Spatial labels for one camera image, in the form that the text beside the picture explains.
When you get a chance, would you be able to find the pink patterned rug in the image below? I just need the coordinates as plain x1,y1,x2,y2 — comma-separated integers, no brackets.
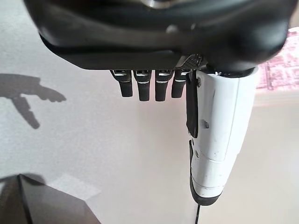
255,27,299,91

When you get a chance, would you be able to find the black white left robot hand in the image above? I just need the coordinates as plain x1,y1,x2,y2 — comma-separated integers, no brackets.
23,0,292,207

